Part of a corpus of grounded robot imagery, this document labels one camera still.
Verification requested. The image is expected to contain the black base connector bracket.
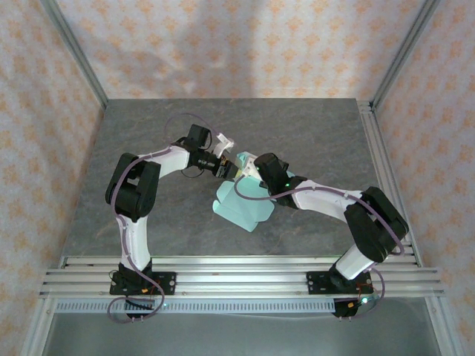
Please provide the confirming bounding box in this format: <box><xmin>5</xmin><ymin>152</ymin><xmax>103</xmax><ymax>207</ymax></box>
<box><xmin>332</xmin><ymin>294</ymin><xmax>380</xmax><ymax>322</ymax></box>
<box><xmin>124</xmin><ymin>298</ymin><xmax>157</xmax><ymax>322</ymax></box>

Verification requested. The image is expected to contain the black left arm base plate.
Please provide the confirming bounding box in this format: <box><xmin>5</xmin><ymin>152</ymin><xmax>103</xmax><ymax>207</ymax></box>
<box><xmin>109</xmin><ymin>271</ymin><xmax>177</xmax><ymax>297</ymax></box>

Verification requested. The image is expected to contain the grey slotted cable duct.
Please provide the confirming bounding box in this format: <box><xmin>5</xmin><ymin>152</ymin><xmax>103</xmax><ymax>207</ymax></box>
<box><xmin>55</xmin><ymin>300</ymin><xmax>337</xmax><ymax>314</ymax></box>

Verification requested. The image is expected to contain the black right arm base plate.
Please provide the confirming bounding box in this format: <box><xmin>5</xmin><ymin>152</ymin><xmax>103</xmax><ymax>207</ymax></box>
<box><xmin>306</xmin><ymin>271</ymin><xmax>374</xmax><ymax>297</ymax></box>

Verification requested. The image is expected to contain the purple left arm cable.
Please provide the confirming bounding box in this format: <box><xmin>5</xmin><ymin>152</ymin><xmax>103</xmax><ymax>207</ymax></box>
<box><xmin>106</xmin><ymin>113</ymin><xmax>223</xmax><ymax>323</ymax></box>

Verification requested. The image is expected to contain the aluminium corner post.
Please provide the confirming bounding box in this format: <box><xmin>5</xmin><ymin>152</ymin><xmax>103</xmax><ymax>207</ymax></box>
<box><xmin>370</xmin><ymin>0</ymin><xmax>443</xmax><ymax>109</ymax></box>
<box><xmin>41</xmin><ymin>0</ymin><xmax>109</xmax><ymax>109</ymax></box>

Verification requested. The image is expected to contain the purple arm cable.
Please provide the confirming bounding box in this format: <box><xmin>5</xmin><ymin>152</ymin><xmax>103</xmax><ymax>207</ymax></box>
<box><xmin>106</xmin><ymin>113</ymin><xmax>223</xmax><ymax>323</ymax></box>
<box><xmin>235</xmin><ymin>174</ymin><xmax>405</xmax><ymax>320</ymax></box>

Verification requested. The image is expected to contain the aluminium base rail beam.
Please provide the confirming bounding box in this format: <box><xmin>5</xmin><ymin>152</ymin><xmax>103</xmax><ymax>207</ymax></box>
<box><xmin>39</xmin><ymin>255</ymin><xmax>445</xmax><ymax>297</ymax></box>

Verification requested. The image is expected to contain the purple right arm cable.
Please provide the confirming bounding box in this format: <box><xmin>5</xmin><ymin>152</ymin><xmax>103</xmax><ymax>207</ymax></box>
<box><xmin>235</xmin><ymin>174</ymin><xmax>405</xmax><ymax>320</ymax></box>

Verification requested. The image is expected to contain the aluminium frame leg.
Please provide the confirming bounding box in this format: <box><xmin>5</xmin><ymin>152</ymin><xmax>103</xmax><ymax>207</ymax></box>
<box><xmin>424</xmin><ymin>296</ymin><xmax>456</xmax><ymax>356</ymax></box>
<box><xmin>21</xmin><ymin>296</ymin><xmax>57</xmax><ymax>356</ymax></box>

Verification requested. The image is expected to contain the teal paper box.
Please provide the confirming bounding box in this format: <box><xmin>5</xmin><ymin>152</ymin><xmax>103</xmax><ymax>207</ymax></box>
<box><xmin>212</xmin><ymin>151</ymin><xmax>278</xmax><ymax>234</ymax></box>

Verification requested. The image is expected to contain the aluminium side rail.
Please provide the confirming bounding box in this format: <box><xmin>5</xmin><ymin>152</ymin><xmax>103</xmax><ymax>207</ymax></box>
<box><xmin>357</xmin><ymin>99</ymin><xmax>424</xmax><ymax>268</ymax></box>

